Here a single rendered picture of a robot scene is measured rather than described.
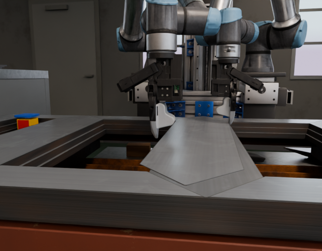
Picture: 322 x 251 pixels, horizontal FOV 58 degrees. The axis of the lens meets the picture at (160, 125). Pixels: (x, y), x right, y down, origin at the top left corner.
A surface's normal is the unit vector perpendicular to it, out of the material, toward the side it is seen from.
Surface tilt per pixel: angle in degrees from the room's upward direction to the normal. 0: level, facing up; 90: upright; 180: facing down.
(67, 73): 90
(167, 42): 90
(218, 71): 90
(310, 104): 90
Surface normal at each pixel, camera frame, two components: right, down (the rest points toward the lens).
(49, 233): -0.13, 0.16
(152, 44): -0.58, 0.14
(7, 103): 0.99, 0.02
